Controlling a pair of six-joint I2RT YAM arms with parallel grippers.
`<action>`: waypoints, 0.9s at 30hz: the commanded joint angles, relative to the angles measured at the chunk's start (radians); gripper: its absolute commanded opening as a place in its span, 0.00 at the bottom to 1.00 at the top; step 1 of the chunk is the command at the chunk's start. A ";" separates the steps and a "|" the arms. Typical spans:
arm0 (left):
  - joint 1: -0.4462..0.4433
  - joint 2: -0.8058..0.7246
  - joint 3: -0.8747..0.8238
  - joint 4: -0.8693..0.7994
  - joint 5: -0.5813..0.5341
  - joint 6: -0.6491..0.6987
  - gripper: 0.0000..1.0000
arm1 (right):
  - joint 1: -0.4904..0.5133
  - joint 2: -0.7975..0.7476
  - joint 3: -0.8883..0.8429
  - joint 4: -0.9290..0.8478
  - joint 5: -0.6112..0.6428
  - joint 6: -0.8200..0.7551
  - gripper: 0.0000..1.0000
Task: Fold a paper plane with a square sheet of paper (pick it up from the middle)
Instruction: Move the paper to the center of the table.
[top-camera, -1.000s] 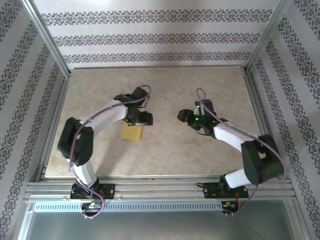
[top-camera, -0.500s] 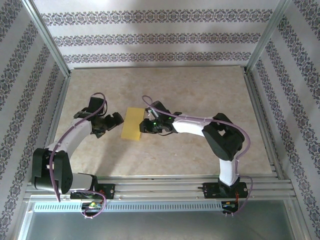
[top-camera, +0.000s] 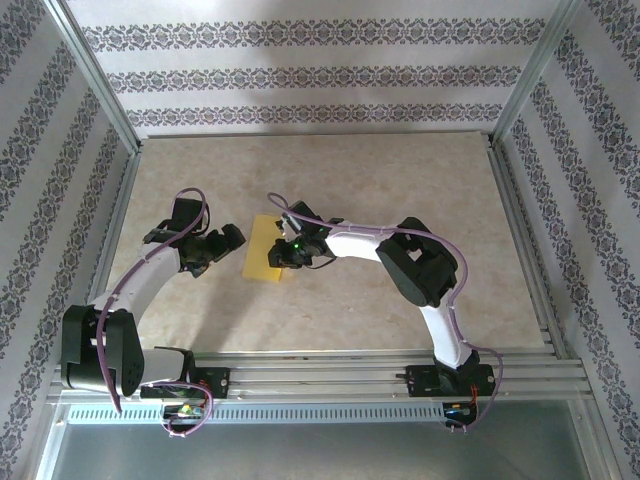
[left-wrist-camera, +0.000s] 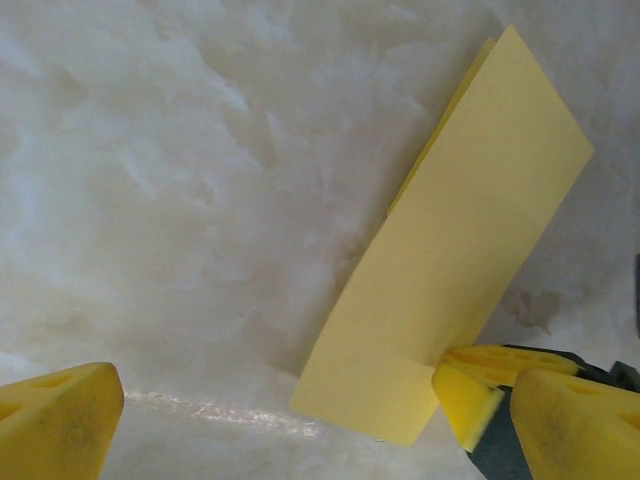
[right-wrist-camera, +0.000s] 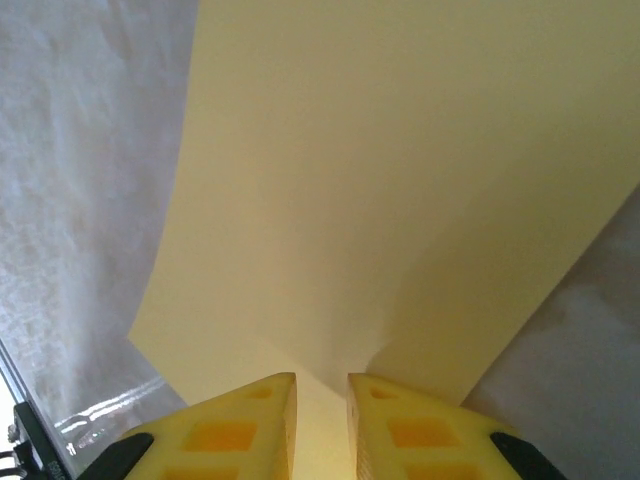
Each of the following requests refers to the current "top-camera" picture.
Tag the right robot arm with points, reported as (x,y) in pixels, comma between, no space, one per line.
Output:
(420,265)

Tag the small circuit board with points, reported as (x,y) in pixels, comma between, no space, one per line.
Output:
(184,411)
(457,411)

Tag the grey metal panel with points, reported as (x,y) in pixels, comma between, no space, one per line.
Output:
(320,455)

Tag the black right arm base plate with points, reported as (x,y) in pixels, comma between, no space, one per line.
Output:
(420,382)

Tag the yellow paper sheet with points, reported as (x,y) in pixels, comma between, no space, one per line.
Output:
(257,255)

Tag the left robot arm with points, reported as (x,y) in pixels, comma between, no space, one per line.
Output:
(140,280)

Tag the aluminium side rail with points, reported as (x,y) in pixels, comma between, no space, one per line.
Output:
(114,230)
(520,230)

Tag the aluminium mounting rail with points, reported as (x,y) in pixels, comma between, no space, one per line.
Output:
(320,380)

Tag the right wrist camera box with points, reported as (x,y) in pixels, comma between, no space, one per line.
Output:
(285,223)

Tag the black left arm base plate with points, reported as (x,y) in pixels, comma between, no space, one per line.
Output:
(220,382)

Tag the aluminium frame post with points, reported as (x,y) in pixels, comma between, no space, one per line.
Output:
(95,77)
(535,75)

